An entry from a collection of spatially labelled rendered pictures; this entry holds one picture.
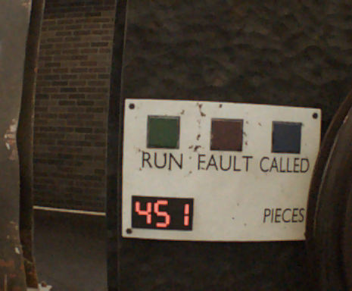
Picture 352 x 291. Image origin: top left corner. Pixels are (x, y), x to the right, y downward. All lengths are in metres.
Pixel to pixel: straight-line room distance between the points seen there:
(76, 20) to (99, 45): 0.44
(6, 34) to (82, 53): 3.57
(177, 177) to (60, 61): 6.20
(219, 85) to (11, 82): 2.62
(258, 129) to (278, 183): 0.07
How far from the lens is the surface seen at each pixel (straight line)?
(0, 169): 3.41
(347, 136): 0.68
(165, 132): 0.79
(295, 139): 0.80
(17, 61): 3.37
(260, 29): 0.83
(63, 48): 6.98
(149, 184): 0.80
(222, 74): 0.82
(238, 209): 0.81
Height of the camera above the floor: 1.23
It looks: 4 degrees down
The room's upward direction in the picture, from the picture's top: 2 degrees clockwise
